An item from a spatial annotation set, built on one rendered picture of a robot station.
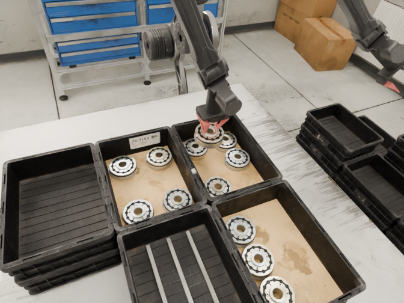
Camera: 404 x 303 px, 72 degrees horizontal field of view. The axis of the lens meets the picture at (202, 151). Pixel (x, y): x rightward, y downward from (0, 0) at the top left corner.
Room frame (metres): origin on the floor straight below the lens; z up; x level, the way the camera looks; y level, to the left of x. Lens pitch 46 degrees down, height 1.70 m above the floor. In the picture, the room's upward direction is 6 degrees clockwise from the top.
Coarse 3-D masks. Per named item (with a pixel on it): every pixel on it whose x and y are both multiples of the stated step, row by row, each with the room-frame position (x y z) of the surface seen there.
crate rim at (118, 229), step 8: (160, 128) 0.84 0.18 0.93; (168, 128) 0.84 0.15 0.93; (120, 136) 0.76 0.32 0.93; (128, 136) 0.77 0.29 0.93; (96, 144) 0.71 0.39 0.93; (176, 144) 0.76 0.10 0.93; (96, 152) 0.67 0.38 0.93; (184, 160) 0.68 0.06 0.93; (104, 168) 0.60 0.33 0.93; (104, 176) 0.57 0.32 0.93; (192, 176) 0.61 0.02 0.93; (104, 184) 0.54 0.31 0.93; (200, 192) 0.54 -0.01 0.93; (112, 200) 0.48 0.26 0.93; (112, 208) 0.46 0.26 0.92; (184, 208) 0.48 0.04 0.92; (112, 216) 0.42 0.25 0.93; (160, 216) 0.44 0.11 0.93; (128, 224) 0.40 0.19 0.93; (136, 224) 0.40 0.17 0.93
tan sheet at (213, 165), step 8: (208, 152) 0.83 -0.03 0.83; (216, 152) 0.83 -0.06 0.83; (200, 160) 0.78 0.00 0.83; (208, 160) 0.78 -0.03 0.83; (216, 160) 0.79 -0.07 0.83; (200, 168) 0.73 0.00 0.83; (208, 168) 0.74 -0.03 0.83; (216, 168) 0.74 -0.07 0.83; (224, 168) 0.75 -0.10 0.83; (248, 168) 0.76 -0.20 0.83; (200, 176) 0.69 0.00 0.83; (208, 176) 0.70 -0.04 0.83; (216, 176) 0.70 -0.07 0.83; (224, 176) 0.71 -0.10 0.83; (232, 176) 0.71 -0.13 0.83; (240, 176) 0.72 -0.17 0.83; (248, 176) 0.72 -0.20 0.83; (256, 176) 0.72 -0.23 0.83; (232, 184) 0.67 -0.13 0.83; (240, 184) 0.68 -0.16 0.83; (248, 184) 0.68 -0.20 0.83
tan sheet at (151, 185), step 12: (132, 156) 0.76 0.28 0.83; (144, 156) 0.76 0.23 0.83; (144, 168) 0.70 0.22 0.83; (168, 168) 0.71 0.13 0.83; (120, 180) 0.63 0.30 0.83; (132, 180) 0.64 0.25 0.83; (144, 180) 0.64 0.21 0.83; (156, 180) 0.65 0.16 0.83; (168, 180) 0.65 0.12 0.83; (180, 180) 0.66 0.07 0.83; (120, 192) 0.58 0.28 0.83; (132, 192) 0.58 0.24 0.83; (144, 192) 0.59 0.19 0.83; (156, 192) 0.59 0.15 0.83; (120, 204) 0.53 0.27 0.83; (156, 204) 0.54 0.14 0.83; (120, 216) 0.48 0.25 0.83
